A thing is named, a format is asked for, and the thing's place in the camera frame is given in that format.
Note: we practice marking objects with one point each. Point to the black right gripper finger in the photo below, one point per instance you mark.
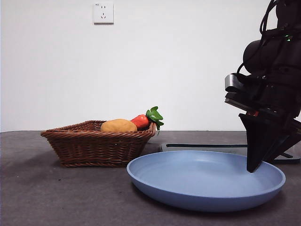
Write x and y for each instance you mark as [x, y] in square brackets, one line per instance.
[256, 141]
[284, 143]

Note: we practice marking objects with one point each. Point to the blue round plate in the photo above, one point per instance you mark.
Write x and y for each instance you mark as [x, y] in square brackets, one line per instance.
[200, 181]

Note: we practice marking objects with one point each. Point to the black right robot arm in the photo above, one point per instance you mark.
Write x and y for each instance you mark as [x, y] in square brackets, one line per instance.
[282, 61]

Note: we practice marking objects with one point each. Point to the orange carrot with green leaves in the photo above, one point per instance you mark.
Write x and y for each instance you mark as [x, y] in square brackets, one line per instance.
[141, 120]

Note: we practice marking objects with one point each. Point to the tan potato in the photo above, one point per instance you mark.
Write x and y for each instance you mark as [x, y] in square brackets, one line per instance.
[118, 126]

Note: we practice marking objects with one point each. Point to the brown wicker basket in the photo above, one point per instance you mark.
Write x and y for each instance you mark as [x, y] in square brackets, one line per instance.
[94, 148]

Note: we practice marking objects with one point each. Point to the pale grey camera box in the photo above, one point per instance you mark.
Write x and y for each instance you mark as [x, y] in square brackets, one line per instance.
[229, 81]

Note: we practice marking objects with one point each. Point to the white wall power socket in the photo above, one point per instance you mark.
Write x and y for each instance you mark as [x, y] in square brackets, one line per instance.
[103, 13]

